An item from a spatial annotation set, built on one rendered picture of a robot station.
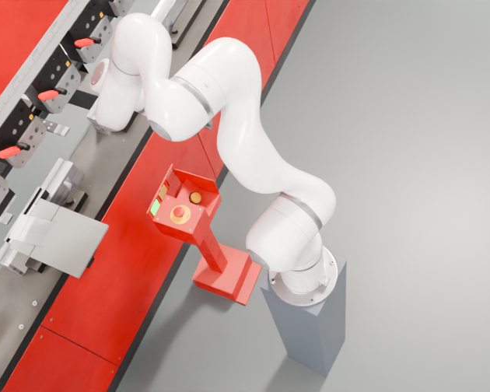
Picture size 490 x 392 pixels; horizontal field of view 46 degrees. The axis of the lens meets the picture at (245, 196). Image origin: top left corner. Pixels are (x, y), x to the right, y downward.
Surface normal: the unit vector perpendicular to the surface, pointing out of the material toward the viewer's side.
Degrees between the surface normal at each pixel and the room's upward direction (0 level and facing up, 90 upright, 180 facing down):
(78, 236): 0
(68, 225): 0
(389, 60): 0
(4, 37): 90
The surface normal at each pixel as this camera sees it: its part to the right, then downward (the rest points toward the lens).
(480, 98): -0.15, -0.44
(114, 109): -0.02, 0.65
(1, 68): 0.90, 0.31
